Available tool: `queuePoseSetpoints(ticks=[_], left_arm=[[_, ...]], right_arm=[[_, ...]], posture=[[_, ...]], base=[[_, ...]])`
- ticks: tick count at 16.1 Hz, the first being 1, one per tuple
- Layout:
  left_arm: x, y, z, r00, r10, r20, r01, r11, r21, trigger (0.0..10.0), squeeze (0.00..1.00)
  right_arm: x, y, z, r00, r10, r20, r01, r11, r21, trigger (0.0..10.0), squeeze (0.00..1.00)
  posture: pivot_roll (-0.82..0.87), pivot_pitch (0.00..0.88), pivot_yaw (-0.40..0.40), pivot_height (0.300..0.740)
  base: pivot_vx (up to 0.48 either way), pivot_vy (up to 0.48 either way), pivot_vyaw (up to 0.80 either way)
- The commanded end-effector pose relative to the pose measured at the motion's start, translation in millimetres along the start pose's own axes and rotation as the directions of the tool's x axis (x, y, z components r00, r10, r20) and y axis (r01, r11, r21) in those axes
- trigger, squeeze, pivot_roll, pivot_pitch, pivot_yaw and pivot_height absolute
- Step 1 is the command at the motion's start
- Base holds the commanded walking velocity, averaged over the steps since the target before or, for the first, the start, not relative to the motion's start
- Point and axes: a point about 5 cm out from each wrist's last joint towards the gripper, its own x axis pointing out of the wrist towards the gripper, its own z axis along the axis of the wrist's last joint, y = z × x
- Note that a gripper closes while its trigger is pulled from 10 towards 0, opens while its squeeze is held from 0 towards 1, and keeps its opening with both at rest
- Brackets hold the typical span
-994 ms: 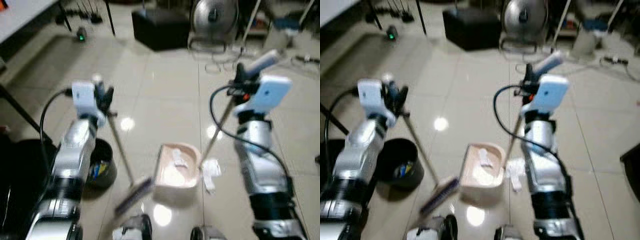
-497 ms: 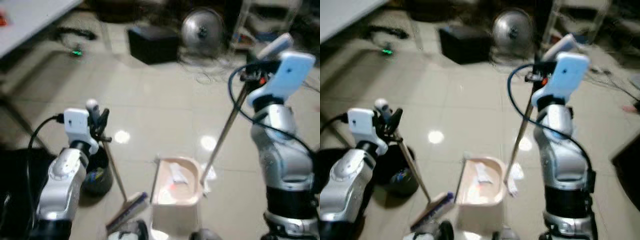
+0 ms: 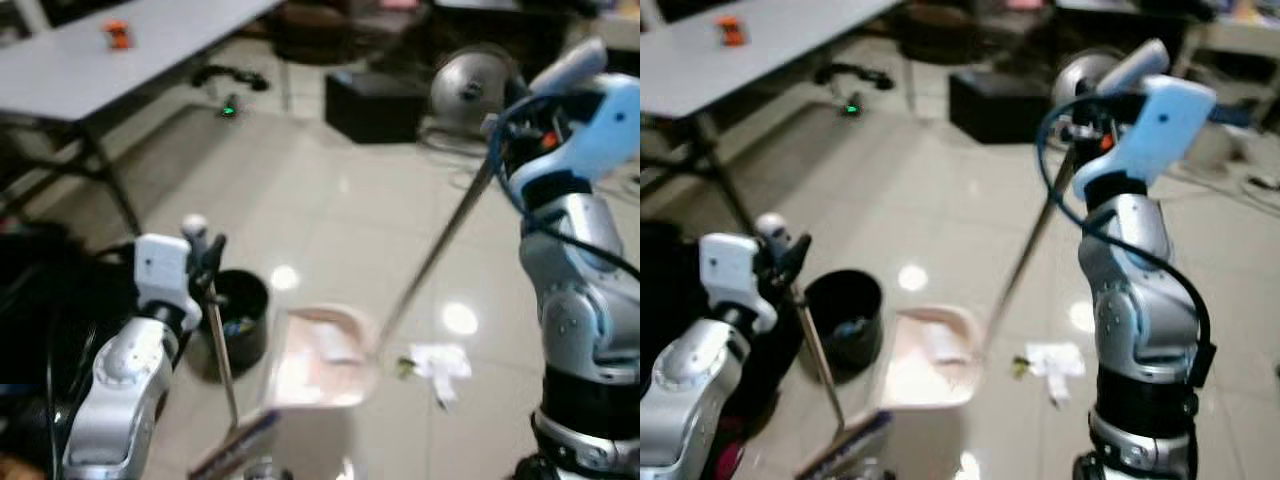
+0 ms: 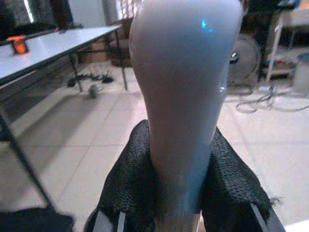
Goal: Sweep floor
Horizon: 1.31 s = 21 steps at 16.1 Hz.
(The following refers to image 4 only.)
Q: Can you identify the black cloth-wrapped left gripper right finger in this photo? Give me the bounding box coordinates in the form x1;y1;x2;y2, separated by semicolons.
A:
197;126;285;232

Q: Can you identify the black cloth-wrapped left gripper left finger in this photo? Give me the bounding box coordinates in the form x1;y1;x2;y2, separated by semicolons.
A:
84;119;165;232

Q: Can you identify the small grey object on floor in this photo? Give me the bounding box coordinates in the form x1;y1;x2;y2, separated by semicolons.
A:
87;85;99;99

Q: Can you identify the standing floor fan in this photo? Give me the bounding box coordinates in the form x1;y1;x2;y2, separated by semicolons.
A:
226;33;263;85

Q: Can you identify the black cloth object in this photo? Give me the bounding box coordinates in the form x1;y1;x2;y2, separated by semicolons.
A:
0;207;75;232

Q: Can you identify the white bucket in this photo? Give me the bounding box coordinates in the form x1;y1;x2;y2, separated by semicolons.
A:
293;53;309;92

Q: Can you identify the cardboard box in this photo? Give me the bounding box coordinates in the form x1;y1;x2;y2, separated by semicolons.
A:
78;38;114;64

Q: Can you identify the white shelf rack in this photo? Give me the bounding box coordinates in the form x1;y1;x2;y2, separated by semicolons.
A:
265;7;309;82

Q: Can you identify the white folding table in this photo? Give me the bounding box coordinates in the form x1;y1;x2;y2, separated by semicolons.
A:
0;24;128;208

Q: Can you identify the orange tape spool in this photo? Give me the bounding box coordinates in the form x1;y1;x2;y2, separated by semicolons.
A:
5;35;29;55

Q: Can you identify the grey cable on floor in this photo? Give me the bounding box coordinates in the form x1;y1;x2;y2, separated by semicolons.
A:
226;84;309;114

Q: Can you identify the black cable bundle on floor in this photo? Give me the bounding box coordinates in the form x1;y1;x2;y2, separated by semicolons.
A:
67;71;114;87

